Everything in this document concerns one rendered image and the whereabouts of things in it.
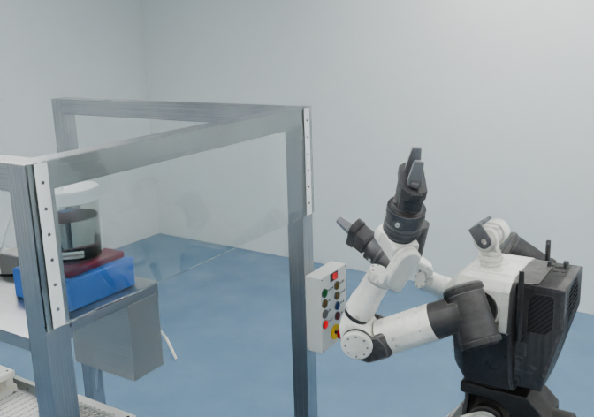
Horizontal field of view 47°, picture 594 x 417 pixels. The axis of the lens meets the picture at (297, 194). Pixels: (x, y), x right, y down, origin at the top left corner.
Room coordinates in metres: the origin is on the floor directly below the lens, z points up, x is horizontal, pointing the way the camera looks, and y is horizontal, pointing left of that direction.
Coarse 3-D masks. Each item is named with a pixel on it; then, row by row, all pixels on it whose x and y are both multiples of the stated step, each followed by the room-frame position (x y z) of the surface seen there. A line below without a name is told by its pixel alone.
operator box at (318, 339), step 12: (336, 264) 2.20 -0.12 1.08; (312, 276) 2.10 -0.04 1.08; (324, 276) 2.10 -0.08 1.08; (312, 288) 2.09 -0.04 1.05; (324, 288) 2.09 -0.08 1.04; (312, 300) 2.09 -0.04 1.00; (336, 300) 2.15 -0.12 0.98; (312, 312) 2.09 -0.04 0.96; (312, 324) 2.09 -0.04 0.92; (312, 336) 2.09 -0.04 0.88; (324, 336) 2.08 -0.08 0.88; (312, 348) 2.09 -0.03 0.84; (324, 348) 2.08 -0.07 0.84
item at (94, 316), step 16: (0, 272) 1.74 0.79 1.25; (0, 288) 1.62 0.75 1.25; (0, 304) 1.52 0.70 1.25; (16, 304) 1.51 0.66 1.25; (112, 304) 1.51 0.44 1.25; (128, 304) 1.55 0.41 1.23; (0, 320) 1.42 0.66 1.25; (16, 320) 1.42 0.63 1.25; (80, 320) 1.44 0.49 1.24; (96, 320) 1.47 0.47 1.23; (0, 336) 1.38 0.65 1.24; (16, 336) 1.34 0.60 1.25
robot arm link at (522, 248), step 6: (522, 240) 1.87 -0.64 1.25; (516, 246) 1.85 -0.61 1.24; (522, 246) 1.86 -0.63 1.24; (528, 246) 1.86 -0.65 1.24; (534, 246) 1.88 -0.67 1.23; (510, 252) 1.85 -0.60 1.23; (516, 252) 1.85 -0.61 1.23; (522, 252) 1.85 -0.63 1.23; (528, 252) 1.85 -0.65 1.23; (534, 252) 1.85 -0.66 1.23; (540, 252) 1.86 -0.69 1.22; (540, 258) 1.84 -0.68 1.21
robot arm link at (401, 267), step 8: (408, 248) 1.49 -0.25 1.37; (400, 256) 1.48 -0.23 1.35; (408, 256) 1.48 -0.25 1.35; (416, 256) 1.49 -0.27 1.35; (376, 264) 1.58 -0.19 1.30; (392, 264) 1.49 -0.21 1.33; (400, 264) 1.48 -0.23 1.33; (408, 264) 1.49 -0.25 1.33; (416, 264) 1.50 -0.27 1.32; (368, 272) 1.55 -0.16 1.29; (376, 272) 1.55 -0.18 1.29; (384, 272) 1.50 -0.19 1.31; (392, 272) 1.49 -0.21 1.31; (400, 272) 1.49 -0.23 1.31; (408, 272) 1.50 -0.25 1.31; (368, 280) 1.54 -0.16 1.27; (376, 280) 1.52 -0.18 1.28; (384, 280) 1.50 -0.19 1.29; (392, 280) 1.49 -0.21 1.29; (400, 280) 1.50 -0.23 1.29; (384, 288) 1.53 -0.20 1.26
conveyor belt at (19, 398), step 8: (16, 392) 1.90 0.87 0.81; (24, 392) 1.90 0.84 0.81; (0, 400) 1.86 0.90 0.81; (8, 400) 1.85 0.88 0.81; (16, 400) 1.85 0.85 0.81; (24, 400) 1.85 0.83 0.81; (32, 400) 1.85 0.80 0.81; (0, 408) 1.81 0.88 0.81; (8, 408) 1.81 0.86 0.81; (16, 408) 1.81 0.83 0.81; (24, 408) 1.81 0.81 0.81; (32, 408) 1.81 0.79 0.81; (0, 416) 1.77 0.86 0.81; (8, 416) 1.77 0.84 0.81; (16, 416) 1.76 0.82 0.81; (24, 416) 1.76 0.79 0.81
